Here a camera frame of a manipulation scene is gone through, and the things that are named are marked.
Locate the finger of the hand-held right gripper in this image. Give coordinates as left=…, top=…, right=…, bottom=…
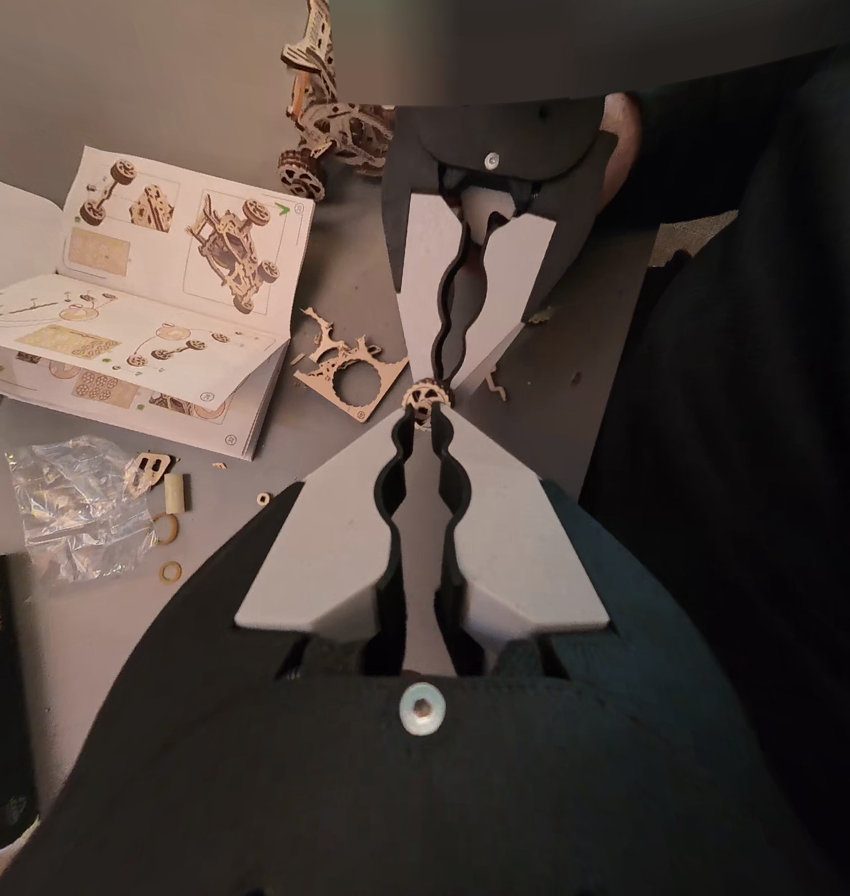
left=442, top=209, right=559, bottom=394
left=395, top=192, right=466, bottom=386

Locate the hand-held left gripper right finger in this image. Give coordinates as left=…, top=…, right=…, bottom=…
left=430, top=405, right=611, bottom=672

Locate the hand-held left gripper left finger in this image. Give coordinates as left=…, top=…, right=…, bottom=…
left=234, top=408, right=417, bottom=676

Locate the wooden gear wheel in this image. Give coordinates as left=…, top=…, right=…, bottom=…
left=402, top=378, right=457, bottom=429

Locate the wooden parts sheet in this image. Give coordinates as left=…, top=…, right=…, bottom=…
left=293, top=307, right=410, bottom=424

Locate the person's right forearm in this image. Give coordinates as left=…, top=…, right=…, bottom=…
left=631, top=42, right=850, bottom=232

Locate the wooden model buggy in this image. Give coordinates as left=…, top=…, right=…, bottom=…
left=278, top=0, right=398, bottom=200

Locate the person's right hand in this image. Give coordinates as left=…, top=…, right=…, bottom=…
left=596, top=91, right=644, bottom=211

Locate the slotted oval wooden plate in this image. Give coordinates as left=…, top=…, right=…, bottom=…
left=127, top=451, right=174, bottom=498

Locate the clear plastic bag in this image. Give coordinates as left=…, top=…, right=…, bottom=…
left=5, top=435, right=158, bottom=582

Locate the instruction booklet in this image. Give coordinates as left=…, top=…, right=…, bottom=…
left=0, top=146, right=316, bottom=462

